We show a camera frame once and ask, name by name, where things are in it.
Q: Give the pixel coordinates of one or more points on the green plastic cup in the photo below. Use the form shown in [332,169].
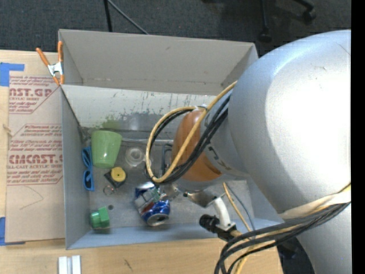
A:
[105,148]

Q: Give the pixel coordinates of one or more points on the black cylinder on white bracket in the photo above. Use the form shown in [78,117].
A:
[223,210]

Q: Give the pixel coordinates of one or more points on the brown cardboard board red print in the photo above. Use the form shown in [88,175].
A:
[34,198]

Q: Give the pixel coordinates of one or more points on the crushed blue drink can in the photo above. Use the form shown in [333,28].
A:
[155,210]

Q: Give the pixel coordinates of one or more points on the yellow disc on black block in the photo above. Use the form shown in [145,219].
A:
[117,175]

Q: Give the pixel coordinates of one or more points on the blue sunglasses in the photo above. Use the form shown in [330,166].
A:
[87,178]

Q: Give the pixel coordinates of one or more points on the green plastic bolt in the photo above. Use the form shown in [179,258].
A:
[99,217]

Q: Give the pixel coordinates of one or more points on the grey metal bin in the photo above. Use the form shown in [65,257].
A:
[148,64]

